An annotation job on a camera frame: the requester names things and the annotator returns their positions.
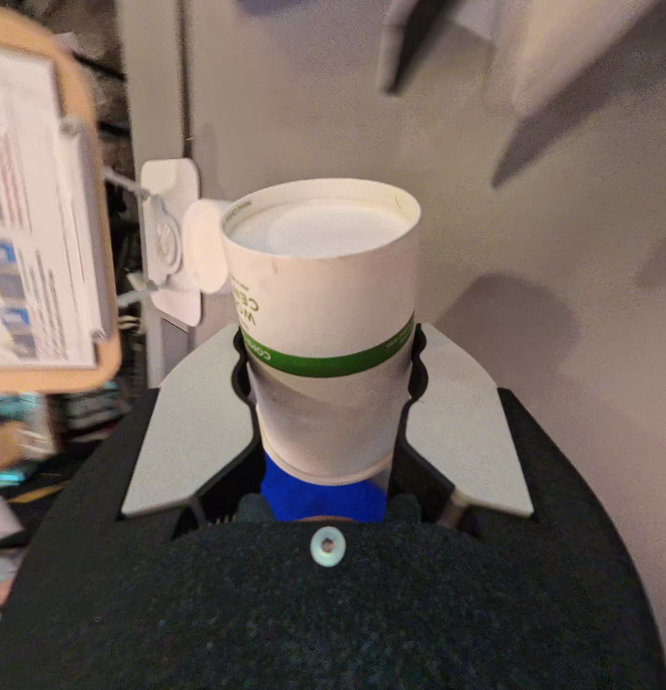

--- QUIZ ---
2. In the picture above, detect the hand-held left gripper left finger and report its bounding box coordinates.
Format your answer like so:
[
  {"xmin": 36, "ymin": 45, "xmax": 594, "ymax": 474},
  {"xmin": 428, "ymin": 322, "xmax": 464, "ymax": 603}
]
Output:
[{"xmin": 121, "ymin": 323, "xmax": 266, "ymax": 526}]

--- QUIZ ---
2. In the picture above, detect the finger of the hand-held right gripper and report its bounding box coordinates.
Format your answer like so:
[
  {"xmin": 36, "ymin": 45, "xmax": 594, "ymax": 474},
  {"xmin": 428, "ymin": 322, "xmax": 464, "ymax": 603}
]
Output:
[
  {"xmin": 377, "ymin": 0, "xmax": 459, "ymax": 97},
  {"xmin": 491, "ymin": 0, "xmax": 666, "ymax": 190}
]

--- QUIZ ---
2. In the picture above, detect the white instruction sheet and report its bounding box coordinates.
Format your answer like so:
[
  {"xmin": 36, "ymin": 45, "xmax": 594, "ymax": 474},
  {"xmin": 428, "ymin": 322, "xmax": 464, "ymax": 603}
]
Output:
[{"xmin": 0, "ymin": 46, "xmax": 100, "ymax": 371}]

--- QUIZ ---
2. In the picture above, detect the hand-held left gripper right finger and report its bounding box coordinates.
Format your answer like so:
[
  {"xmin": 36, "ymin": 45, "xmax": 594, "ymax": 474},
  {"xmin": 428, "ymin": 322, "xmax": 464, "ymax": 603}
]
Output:
[{"xmin": 392, "ymin": 322, "xmax": 535, "ymax": 529}]

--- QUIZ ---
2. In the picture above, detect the wooden sign board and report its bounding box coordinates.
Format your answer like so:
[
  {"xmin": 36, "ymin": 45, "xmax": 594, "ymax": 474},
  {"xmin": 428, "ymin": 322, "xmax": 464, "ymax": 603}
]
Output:
[{"xmin": 0, "ymin": 11, "xmax": 124, "ymax": 394}]

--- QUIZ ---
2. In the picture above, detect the blue plastic bin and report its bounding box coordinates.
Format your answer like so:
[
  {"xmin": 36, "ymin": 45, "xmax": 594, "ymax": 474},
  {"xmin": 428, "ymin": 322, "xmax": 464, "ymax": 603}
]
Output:
[{"xmin": 259, "ymin": 450, "xmax": 391, "ymax": 525}]

